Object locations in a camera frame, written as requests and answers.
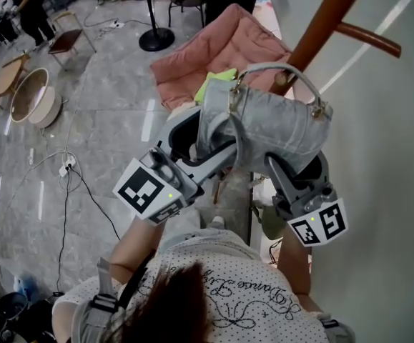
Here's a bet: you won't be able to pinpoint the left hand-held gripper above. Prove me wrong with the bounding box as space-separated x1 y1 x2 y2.
112 104 239 226

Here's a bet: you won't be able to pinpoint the round white basin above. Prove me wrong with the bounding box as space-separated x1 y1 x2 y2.
10 67 63 128

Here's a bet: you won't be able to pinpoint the white dotted shirt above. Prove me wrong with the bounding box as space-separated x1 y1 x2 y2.
52 229 331 343

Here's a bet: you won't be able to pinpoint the black round chair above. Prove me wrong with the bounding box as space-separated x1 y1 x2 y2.
0 291 56 343

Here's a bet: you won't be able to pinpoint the grey handbag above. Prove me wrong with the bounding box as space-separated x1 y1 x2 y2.
193 61 335 180

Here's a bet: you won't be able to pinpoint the olive green bag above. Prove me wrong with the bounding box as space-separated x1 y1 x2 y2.
256 202 287 243

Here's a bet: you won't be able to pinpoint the brown wooden coat rack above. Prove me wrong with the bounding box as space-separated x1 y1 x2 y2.
269 0 403 96

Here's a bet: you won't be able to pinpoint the white shoe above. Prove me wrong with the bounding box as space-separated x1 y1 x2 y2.
206 215 226 230

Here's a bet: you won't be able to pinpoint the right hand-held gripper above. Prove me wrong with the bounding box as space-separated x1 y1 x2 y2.
265 150 349 249

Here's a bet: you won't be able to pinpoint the low wooden table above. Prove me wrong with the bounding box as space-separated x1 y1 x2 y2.
0 54 31 110

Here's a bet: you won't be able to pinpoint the person's right forearm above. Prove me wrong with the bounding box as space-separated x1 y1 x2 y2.
276 234 314 297

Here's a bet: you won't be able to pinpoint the pink cushioned chair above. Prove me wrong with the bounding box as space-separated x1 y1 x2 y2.
150 4 293 111

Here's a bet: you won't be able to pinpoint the light grey trousers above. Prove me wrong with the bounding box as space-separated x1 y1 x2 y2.
158 209 251 254

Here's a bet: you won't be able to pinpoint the grey shoulder strap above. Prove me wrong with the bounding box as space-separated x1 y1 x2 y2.
317 312 356 343
91 257 129 343

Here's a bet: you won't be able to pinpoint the person's left forearm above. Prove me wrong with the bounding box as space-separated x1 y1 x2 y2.
108 214 165 286

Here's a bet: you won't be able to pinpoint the black power cable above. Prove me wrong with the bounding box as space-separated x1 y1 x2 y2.
53 166 72 297
69 168 122 242

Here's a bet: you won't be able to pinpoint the white floor cable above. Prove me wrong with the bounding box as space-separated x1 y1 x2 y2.
0 148 83 228

